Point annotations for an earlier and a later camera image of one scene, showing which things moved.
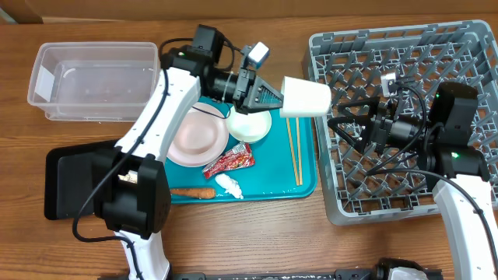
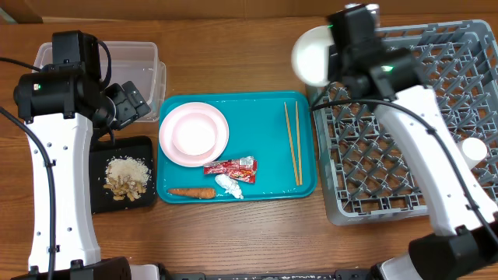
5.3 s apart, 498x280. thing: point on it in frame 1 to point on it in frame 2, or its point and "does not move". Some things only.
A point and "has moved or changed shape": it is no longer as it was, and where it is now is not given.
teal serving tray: (268, 158) does not move
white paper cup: (303, 98) has moved or changed shape
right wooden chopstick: (299, 159) does not move
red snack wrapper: (239, 157) to (243, 169)
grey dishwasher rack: (410, 105) does not move
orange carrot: (198, 193) does not move
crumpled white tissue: (231, 186) does not move
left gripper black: (251, 85) to (131, 103)
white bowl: (248, 128) to (310, 56)
